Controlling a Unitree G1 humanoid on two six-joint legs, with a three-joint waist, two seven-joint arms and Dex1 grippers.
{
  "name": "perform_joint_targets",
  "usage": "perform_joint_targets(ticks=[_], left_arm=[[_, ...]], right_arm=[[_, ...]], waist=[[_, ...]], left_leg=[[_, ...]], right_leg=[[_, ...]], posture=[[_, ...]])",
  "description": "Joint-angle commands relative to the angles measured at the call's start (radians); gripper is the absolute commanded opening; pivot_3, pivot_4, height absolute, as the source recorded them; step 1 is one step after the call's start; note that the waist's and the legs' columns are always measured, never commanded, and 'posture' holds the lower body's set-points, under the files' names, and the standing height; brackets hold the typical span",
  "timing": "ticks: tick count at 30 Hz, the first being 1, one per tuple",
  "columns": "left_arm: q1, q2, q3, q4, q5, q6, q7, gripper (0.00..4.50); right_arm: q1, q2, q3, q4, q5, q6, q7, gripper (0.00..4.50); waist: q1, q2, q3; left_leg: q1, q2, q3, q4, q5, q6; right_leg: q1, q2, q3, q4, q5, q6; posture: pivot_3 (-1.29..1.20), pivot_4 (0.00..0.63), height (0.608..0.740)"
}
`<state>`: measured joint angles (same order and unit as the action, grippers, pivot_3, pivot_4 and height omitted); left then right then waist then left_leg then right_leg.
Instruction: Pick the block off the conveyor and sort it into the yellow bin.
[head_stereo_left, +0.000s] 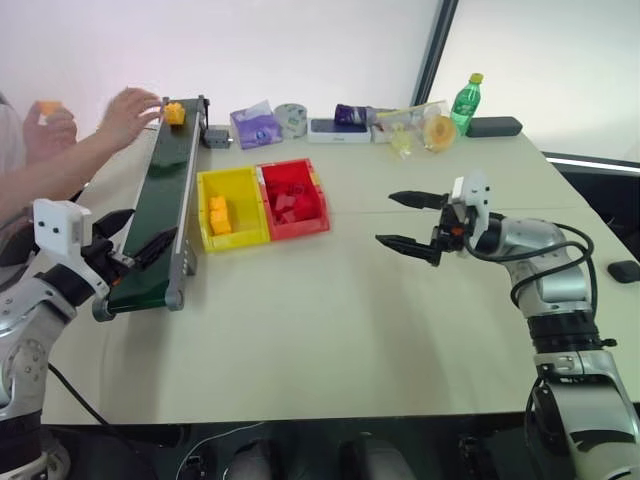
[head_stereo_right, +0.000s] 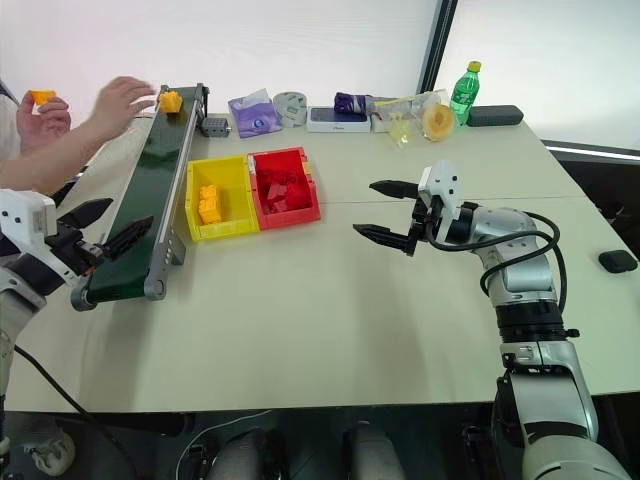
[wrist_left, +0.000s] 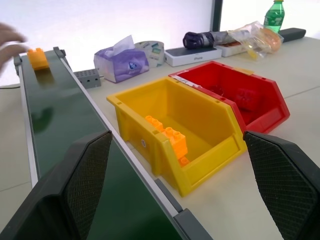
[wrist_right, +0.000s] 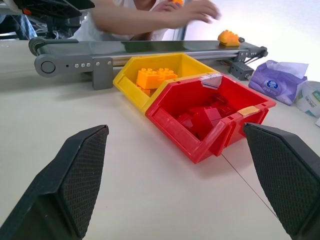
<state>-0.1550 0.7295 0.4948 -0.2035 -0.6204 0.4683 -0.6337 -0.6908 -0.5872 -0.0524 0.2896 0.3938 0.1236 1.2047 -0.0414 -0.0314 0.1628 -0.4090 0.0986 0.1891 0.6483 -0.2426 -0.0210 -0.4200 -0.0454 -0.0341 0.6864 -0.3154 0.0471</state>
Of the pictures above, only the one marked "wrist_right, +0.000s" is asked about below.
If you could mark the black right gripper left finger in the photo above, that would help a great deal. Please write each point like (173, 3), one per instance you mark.
(75, 180)

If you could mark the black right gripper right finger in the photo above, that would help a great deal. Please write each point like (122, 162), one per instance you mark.
(285, 175)

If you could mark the dark grey perforated electronics box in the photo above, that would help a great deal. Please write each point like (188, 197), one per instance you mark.
(240, 70)

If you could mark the grey conveyor belt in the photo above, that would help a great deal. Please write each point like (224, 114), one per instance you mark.
(150, 46)

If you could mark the person's right hand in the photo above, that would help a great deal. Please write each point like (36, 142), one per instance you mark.
(197, 11)

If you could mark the person's left hand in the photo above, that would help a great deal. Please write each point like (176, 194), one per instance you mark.
(166, 7)

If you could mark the beige tape strip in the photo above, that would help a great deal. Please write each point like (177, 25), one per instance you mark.
(248, 111)

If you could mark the white paper roll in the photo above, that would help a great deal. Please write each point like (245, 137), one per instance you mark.
(308, 100)

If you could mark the purple tissue pack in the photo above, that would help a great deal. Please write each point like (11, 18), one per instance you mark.
(272, 85)

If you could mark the red building brick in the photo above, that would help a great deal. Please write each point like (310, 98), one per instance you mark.
(222, 103)
(186, 122)
(206, 120)

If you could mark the red plastic bin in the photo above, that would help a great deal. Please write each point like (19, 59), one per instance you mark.
(175, 132)

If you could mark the clear torn label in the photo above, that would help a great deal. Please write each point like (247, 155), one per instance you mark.
(211, 81)

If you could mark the large orange building brick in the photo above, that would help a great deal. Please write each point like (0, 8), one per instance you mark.
(148, 79)

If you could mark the yellow plastic bin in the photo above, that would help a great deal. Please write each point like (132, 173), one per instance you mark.
(193, 65)

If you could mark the person's white shirt torso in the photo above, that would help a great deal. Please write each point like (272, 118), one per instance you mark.
(87, 30)

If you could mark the bystander in blue jeans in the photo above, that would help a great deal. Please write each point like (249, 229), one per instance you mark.
(26, 27)

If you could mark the black office chair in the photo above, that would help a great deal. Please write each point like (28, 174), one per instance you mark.
(50, 7)

